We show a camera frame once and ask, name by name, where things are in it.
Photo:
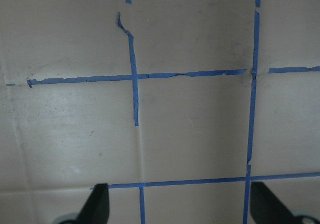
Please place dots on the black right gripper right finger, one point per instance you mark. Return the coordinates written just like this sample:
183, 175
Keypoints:
266, 208

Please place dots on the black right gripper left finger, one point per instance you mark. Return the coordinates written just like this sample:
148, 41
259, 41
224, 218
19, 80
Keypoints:
96, 209

